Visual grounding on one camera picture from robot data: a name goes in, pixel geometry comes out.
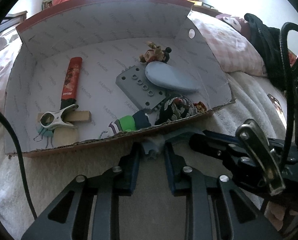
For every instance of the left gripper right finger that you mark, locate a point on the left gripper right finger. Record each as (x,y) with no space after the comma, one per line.
(206,214)

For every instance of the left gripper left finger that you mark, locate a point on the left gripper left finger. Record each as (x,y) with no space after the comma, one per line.
(94,202)

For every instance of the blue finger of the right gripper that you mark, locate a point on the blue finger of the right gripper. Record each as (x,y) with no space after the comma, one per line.
(246,175)
(216,145)

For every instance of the black white patterned pouch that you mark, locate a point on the black white patterned pouch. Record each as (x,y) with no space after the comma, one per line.
(176,107)

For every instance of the wooden toy piece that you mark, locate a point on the wooden toy piece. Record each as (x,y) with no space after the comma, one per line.
(67,136)

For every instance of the teal binder clip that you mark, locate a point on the teal binder clip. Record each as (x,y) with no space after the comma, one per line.
(44,135)

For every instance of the green capped small bottle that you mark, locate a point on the green capped small bottle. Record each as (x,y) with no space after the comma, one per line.
(129,123)

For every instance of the grey plate with holes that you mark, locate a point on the grey plate with holes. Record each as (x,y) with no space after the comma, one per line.
(140,91)

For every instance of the red tube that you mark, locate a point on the red tube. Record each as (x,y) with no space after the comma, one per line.
(69,92)

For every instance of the cartoon mouse figurine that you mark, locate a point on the cartoon mouse figurine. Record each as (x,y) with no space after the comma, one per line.
(155,53)

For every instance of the dark clothing pile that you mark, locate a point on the dark clothing pile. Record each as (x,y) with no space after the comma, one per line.
(266,41)

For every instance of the red cardboard box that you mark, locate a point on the red cardboard box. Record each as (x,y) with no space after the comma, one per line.
(109,35)

